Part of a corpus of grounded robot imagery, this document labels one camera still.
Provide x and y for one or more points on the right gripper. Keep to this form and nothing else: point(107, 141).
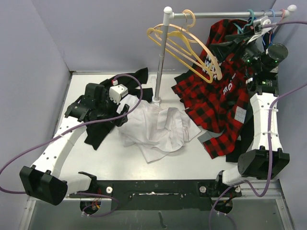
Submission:
point(223, 50)

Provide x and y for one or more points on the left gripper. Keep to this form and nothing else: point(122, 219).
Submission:
point(106, 97)

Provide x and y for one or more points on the white shirt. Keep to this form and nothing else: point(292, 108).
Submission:
point(156, 131)

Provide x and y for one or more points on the beige plastic hanger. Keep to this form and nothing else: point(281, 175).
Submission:
point(158, 33)

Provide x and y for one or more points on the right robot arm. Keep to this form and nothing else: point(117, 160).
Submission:
point(266, 158)

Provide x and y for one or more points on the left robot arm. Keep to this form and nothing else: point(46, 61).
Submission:
point(43, 180)

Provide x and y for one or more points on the yellow plastic hanger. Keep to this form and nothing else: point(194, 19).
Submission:
point(178, 45)

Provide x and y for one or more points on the teal hanger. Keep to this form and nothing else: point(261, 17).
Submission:
point(250, 21)

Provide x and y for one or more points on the red black plaid shirt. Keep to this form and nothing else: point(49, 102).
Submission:
point(219, 107)

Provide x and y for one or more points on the metal clothes rack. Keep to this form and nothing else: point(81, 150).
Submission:
point(156, 82)

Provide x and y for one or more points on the grey garment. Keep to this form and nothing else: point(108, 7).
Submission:
point(207, 136)

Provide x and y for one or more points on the black hanging garment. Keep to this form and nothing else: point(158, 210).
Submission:
point(242, 139)

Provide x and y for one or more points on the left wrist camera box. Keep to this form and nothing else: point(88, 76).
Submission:
point(116, 93)

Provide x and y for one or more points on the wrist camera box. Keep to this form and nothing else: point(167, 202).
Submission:
point(258, 25)
point(116, 93)

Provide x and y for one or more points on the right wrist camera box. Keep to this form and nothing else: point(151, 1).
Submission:
point(258, 25)

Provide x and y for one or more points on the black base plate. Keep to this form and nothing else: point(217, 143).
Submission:
point(128, 195)

